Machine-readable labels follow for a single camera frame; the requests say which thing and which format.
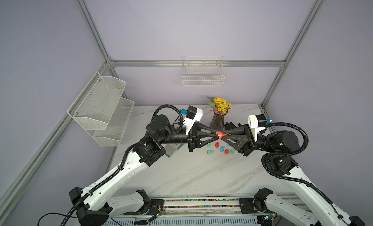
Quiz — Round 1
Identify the white two-tier mesh shelf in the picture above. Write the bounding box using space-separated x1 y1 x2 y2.
67 72 135 147

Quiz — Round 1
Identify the aluminium front rail frame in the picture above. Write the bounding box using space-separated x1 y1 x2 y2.
76 194 328 226

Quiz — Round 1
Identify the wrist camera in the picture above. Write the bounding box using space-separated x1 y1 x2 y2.
248 114 272 142
181 106 203 135

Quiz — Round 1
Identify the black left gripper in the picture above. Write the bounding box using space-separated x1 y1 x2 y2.
161 124 219 154

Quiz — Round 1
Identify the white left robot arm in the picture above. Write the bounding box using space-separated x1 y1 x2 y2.
61 104 222 226

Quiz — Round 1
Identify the dark glass flower vase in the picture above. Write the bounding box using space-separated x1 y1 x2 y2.
209 112 225 131

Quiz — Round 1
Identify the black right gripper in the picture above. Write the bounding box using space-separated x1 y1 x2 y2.
221 124 274 157

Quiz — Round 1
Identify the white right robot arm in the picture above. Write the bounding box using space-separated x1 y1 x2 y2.
224 122 365 226

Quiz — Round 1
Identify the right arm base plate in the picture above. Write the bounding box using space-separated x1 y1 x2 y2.
239 197 274 214

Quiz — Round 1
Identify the black yellow work glove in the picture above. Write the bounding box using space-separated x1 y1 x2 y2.
224 122 242 130

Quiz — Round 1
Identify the green grey work glove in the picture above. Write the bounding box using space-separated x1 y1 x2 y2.
164 143 184 158

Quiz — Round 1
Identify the yellow artificial flower bouquet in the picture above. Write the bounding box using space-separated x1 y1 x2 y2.
207 97 232 115

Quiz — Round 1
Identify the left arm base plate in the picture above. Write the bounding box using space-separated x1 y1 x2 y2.
123 199 165 215

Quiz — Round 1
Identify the white wire wall basket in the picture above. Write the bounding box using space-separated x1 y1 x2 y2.
182 56 225 87

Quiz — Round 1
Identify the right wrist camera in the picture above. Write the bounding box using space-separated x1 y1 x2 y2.
248 114 272 142

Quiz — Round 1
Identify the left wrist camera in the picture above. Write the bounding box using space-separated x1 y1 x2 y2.
181 106 203 135

